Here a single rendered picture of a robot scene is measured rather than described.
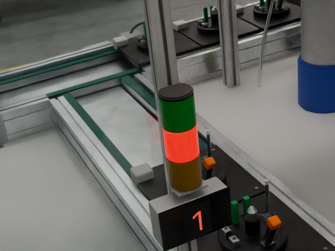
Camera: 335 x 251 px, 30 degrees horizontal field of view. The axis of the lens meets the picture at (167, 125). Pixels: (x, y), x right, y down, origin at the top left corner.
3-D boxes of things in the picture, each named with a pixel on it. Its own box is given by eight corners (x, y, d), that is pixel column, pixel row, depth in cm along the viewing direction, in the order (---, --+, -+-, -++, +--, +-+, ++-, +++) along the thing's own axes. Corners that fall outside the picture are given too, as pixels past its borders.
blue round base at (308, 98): (360, 104, 192) (362, 59, 184) (318, 118, 187) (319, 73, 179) (327, 86, 204) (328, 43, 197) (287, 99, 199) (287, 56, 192)
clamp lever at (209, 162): (212, 183, 140) (216, 162, 134) (204, 186, 139) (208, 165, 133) (204, 171, 142) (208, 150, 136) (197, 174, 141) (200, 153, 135)
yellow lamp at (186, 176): (208, 184, 94) (205, 156, 91) (178, 195, 92) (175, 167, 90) (192, 169, 98) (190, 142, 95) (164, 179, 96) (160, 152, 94)
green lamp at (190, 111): (202, 126, 89) (200, 95, 86) (171, 137, 87) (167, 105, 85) (186, 112, 93) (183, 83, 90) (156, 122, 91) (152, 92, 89)
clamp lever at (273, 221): (274, 243, 120) (282, 222, 114) (265, 247, 119) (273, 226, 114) (264, 228, 122) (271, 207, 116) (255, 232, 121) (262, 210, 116)
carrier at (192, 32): (261, 34, 226) (259, 0, 220) (203, 51, 218) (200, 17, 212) (227, 16, 246) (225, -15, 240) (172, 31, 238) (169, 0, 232)
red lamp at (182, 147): (205, 156, 91) (203, 127, 89) (175, 167, 89) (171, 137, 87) (190, 141, 95) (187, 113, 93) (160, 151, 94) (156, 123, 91)
